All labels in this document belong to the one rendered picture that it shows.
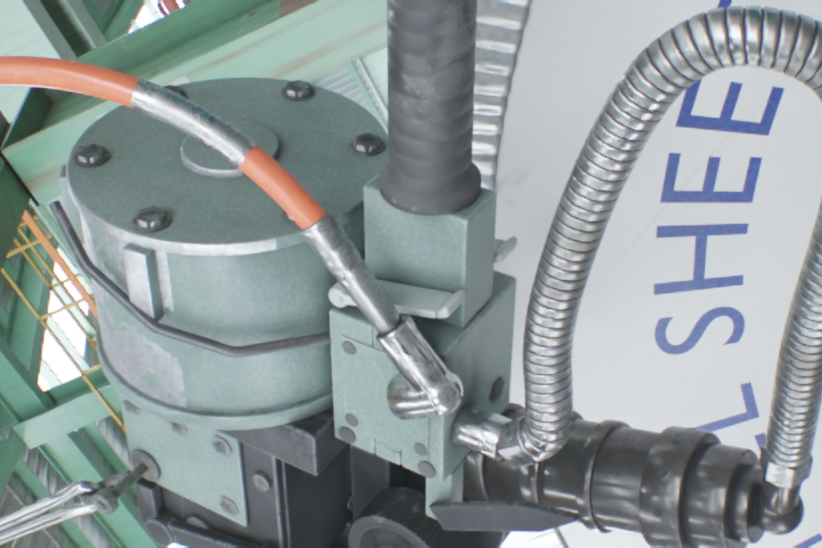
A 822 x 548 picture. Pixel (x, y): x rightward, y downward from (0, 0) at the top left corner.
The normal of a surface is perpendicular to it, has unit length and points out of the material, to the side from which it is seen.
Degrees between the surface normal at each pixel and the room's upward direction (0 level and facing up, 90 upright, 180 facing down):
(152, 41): 90
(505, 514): 47
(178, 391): 68
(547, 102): 90
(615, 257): 90
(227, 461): 58
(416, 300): 106
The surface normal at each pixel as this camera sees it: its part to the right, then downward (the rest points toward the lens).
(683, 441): -0.18, -0.89
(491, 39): 0.01, 0.54
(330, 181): 0.00, -0.81
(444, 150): 0.31, 0.56
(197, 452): -0.52, 0.51
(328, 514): 0.85, 0.31
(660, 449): -0.32, -0.74
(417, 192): -0.31, 0.56
